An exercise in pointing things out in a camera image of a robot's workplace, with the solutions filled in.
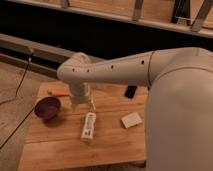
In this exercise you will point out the white sponge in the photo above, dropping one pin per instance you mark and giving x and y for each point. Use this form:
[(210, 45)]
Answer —
[(131, 120)]

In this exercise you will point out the wooden shelf rail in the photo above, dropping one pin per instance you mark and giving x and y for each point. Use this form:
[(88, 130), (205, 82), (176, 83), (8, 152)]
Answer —
[(194, 17)]

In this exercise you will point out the dark purple bowl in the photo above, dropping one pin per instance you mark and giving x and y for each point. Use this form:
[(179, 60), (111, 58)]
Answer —
[(47, 108)]

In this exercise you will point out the orange carrot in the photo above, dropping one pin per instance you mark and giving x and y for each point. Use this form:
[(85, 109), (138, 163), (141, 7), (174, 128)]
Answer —
[(57, 94)]

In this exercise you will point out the black rectangular object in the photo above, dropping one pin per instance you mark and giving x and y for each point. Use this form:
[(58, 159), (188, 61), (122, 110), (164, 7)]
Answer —
[(130, 91)]

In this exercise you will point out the white tube bottle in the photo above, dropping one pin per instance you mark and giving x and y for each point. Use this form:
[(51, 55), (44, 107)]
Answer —
[(89, 125)]

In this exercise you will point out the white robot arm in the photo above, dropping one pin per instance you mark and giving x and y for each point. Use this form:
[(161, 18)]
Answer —
[(179, 106)]

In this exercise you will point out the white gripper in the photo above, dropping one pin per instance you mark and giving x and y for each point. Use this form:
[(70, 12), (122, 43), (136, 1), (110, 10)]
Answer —
[(80, 93)]

